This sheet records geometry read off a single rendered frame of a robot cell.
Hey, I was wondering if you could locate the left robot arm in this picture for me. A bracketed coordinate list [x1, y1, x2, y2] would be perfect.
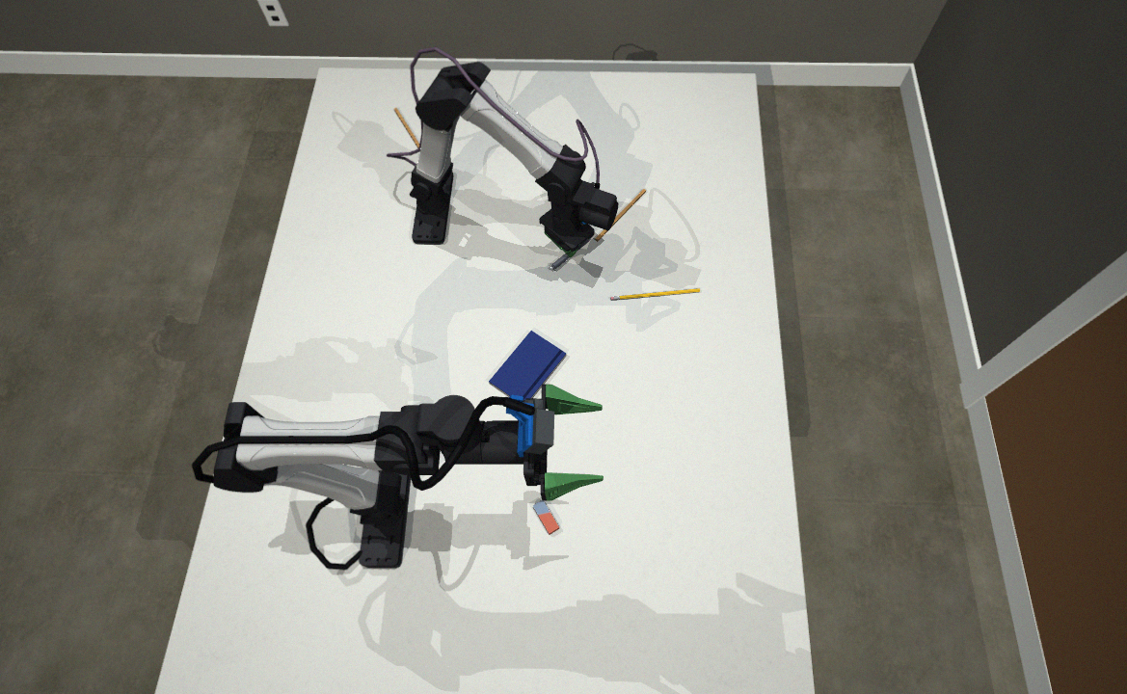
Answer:
[409, 62, 618, 243]

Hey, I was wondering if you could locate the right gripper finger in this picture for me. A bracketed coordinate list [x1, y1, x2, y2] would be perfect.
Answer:
[545, 385, 603, 415]
[545, 472, 604, 501]

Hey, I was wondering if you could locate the red and blue eraser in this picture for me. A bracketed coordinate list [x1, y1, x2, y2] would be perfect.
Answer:
[533, 500, 559, 535]

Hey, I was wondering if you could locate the dark grey ballpoint pen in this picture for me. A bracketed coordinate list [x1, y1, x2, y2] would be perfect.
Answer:
[550, 237, 592, 270]

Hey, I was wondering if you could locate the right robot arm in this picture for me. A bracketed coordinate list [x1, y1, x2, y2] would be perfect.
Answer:
[213, 395, 554, 567]

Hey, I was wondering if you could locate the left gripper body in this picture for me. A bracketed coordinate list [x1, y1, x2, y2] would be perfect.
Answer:
[539, 210, 595, 252]

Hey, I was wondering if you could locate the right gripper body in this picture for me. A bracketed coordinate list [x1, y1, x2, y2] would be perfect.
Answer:
[481, 395, 548, 501]

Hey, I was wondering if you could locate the tan thin rod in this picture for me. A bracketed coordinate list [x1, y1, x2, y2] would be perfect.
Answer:
[394, 108, 419, 148]
[595, 189, 646, 242]

